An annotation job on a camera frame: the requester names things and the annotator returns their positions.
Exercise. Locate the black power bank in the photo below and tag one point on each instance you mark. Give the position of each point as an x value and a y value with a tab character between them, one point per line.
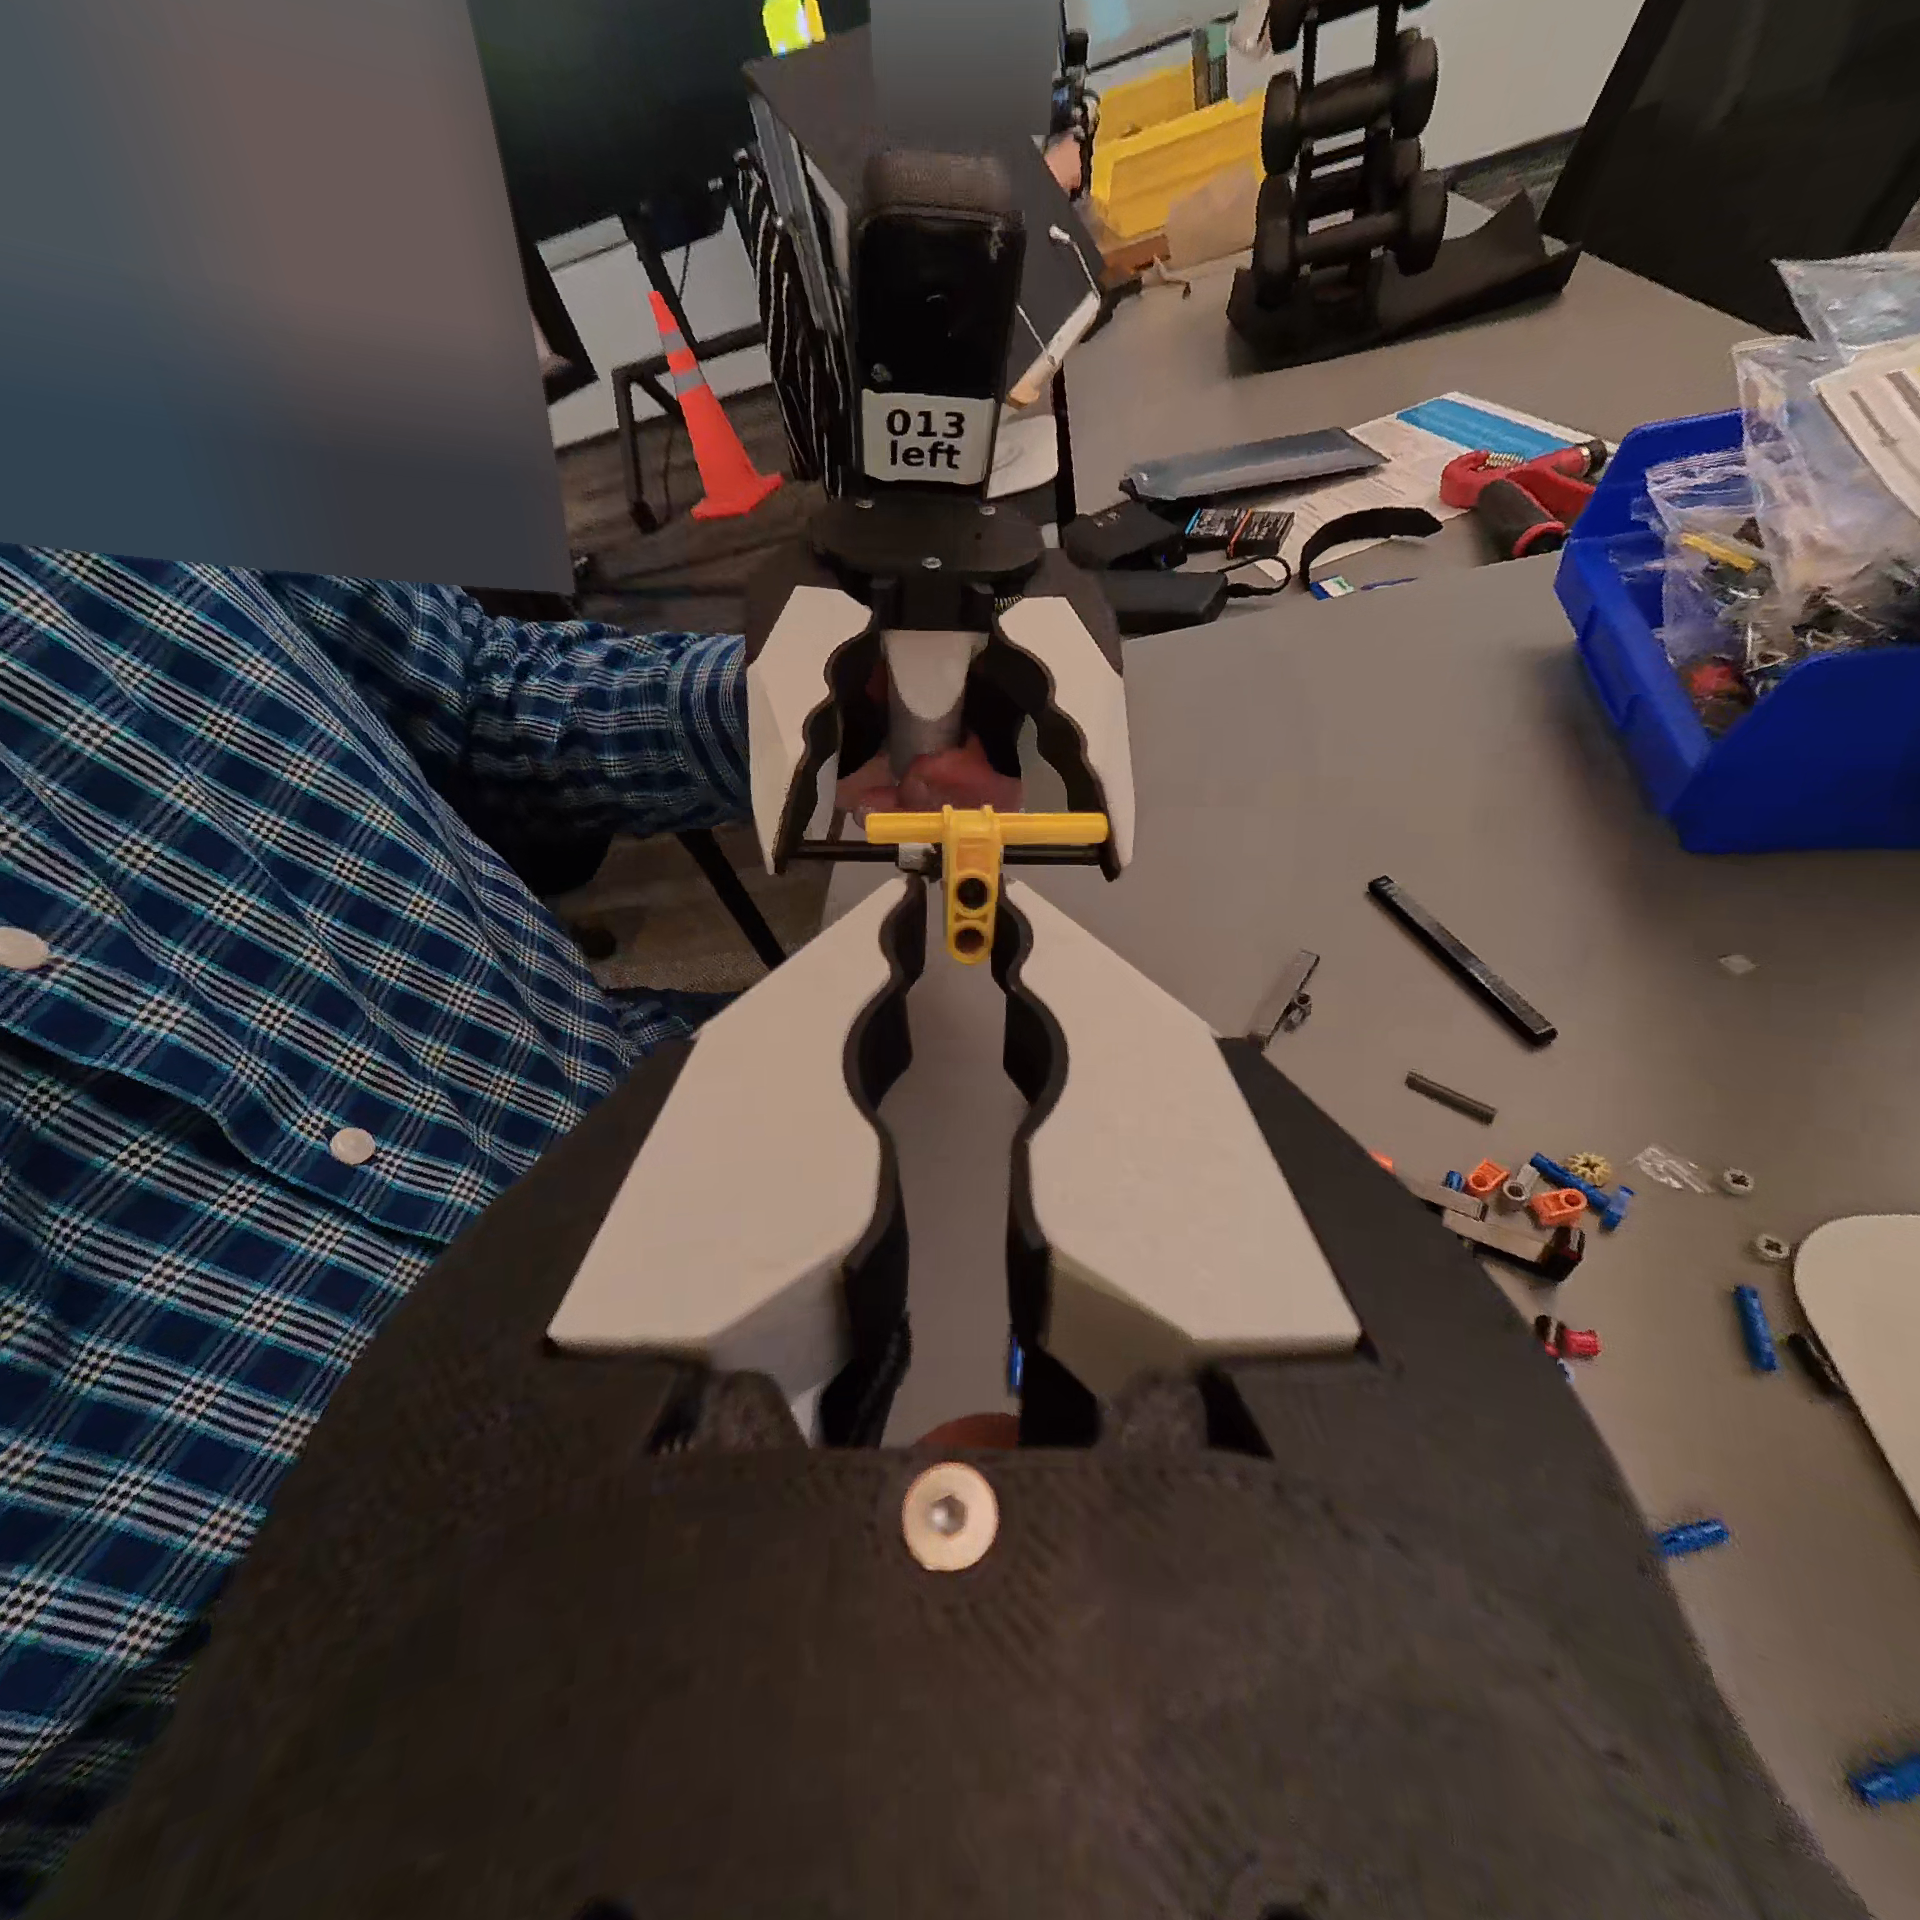
1169	602

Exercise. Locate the black monitor back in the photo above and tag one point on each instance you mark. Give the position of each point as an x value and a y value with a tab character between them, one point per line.
1726	136

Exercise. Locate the small clear plastic bag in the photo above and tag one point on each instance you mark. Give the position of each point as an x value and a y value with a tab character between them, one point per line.
1674	1174

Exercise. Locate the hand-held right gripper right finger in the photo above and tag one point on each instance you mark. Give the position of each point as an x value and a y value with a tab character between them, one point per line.
1201	1201

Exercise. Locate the printed paper sheet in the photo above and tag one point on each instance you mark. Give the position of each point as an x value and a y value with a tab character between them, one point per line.
1440	429

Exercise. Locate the orange traffic cone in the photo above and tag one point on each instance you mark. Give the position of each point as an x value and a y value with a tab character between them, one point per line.
721	436

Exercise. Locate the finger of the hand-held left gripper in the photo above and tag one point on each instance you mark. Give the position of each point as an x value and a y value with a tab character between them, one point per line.
1103	720
777	706

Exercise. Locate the black lego frame assembly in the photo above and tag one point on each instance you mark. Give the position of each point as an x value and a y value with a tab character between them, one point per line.
1501	1238

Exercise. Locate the black battery pack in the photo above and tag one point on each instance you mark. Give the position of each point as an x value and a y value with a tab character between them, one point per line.
1238	531

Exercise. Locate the white book stand wooden board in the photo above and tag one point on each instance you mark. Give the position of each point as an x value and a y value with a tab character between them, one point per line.
1868	1322

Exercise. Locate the pile of clear lego bags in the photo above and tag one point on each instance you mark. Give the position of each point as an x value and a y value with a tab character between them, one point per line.
1801	496

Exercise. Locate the person's left hand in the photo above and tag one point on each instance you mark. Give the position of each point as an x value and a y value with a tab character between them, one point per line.
938	780

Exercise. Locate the black lego axle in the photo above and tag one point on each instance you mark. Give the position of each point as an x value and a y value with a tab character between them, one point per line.
839	855

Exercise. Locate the blue bin with square sticker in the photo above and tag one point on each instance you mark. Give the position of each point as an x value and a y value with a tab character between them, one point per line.
1770	780

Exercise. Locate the black dumbbell rack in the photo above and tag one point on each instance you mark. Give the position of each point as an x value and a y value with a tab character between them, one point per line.
1350	136

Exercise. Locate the dark grey lego rod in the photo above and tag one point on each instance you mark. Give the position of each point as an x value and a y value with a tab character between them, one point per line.
1452	1097

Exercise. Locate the grey lego liftarm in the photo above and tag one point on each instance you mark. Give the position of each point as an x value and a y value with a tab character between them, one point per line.
1290	991

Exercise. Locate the instruction booklet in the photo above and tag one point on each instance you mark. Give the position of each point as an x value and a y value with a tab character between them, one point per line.
1876	420

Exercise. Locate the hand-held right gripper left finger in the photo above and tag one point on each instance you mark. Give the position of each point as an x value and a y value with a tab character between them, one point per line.
721	1201

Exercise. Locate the person's left forearm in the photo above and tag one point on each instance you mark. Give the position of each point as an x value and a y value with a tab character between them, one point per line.
630	720

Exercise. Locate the yellow lego pin connector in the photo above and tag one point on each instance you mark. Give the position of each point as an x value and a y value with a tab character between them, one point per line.
972	914

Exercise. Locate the yellow plastic bin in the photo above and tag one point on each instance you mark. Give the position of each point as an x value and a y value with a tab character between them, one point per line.
1147	86
1184	166

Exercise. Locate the long black lego beam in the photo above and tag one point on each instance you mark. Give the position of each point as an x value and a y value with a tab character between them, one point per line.
1462	961

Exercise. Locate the person's torso in plaid shirt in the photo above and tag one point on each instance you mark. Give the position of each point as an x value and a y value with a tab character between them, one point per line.
225	1050

